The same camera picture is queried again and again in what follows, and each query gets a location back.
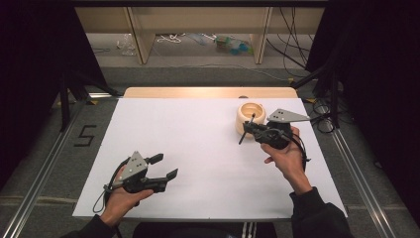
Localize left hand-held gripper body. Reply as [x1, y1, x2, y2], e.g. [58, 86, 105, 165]
[104, 150, 168, 195]

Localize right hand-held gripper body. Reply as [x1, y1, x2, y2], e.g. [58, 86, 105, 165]
[254, 108, 312, 151]

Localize black pen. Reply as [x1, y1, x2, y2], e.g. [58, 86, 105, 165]
[238, 112, 258, 146]

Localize beige ribbed pen holder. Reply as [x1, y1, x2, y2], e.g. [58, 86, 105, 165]
[235, 101, 267, 140]

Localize person's right hand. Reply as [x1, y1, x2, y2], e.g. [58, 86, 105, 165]
[260, 126, 313, 196]

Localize person's left hand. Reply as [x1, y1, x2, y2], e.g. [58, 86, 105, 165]
[99, 164, 155, 228]

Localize white board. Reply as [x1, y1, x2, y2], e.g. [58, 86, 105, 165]
[71, 97, 349, 222]

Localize wooden table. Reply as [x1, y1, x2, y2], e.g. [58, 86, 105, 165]
[122, 86, 299, 100]

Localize black tripod stand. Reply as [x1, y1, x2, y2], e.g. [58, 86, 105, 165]
[57, 69, 121, 134]
[290, 62, 343, 131]

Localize person's black striped pants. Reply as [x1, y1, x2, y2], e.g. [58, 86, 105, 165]
[132, 221, 279, 238]

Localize green and blue plastic bottles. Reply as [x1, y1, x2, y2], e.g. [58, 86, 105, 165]
[213, 34, 255, 57]

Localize black curtain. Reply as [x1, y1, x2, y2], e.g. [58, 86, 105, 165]
[305, 0, 420, 232]
[0, 0, 112, 191]

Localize clear plastic bottle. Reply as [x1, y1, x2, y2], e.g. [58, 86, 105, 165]
[115, 32, 138, 58]

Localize beige wooden shelf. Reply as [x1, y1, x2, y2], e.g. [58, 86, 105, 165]
[74, 6, 327, 65]

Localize right hand-held gripper cable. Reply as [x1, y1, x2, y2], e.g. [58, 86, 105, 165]
[289, 131, 312, 173]

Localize hand-held gripper cable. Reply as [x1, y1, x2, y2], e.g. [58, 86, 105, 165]
[289, 131, 312, 173]
[91, 158, 132, 214]

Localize left hand-held gripper cable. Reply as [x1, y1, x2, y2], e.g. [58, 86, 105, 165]
[91, 158, 132, 214]

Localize coiled black floor cables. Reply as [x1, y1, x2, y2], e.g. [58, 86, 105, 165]
[308, 100, 342, 135]

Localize hanging black cables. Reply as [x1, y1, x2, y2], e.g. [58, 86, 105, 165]
[264, 7, 316, 79]

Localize aluminium floor rail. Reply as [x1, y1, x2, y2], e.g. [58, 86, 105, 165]
[0, 100, 87, 238]
[315, 100, 399, 238]

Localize white cord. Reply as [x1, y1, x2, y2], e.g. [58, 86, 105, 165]
[156, 32, 186, 45]

